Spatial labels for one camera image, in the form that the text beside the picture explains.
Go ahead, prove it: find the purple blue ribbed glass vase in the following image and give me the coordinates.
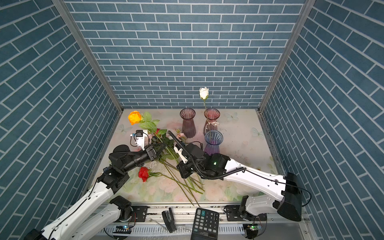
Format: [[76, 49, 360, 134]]
[[205, 130, 224, 156]]

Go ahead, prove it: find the orange rose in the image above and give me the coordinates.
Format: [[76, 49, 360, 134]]
[[128, 110, 181, 163]]

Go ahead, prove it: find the pink glass vase with twine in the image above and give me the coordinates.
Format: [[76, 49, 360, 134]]
[[203, 108, 221, 136]]

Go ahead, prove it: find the white rose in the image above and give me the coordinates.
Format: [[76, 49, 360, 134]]
[[199, 87, 209, 109]]

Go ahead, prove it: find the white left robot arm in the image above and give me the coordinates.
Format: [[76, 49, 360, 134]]
[[24, 143, 167, 240]]

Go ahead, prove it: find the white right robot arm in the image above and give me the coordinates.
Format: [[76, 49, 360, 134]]
[[174, 144, 304, 222]]

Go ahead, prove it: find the dark smoky glass vase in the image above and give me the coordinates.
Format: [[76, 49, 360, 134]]
[[180, 108, 196, 138]]

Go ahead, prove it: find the bunch of roses on table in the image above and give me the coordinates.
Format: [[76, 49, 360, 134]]
[[148, 129, 205, 206]]

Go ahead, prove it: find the red rose on table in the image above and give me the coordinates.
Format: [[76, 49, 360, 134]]
[[138, 167, 202, 194]]

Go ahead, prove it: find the black stapler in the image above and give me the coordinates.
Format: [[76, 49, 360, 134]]
[[162, 208, 177, 233]]

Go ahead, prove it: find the black calculator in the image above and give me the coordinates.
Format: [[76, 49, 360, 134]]
[[191, 208, 220, 240]]

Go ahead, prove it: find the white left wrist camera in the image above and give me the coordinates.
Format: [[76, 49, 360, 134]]
[[130, 130, 150, 150]]

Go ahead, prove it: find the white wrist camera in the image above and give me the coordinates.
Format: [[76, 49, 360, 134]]
[[174, 146, 188, 164], [130, 130, 150, 150]]

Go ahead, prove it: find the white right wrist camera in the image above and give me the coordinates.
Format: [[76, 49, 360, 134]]
[[174, 146, 188, 164]]

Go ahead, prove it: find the aluminium front rail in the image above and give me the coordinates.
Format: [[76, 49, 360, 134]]
[[89, 201, 310, 224]]

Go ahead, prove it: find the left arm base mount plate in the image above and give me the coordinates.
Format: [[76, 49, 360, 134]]
[[131, 206, 149, 223]]

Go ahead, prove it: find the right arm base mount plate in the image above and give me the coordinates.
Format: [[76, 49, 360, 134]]
[[224, 205, 267, 222]]

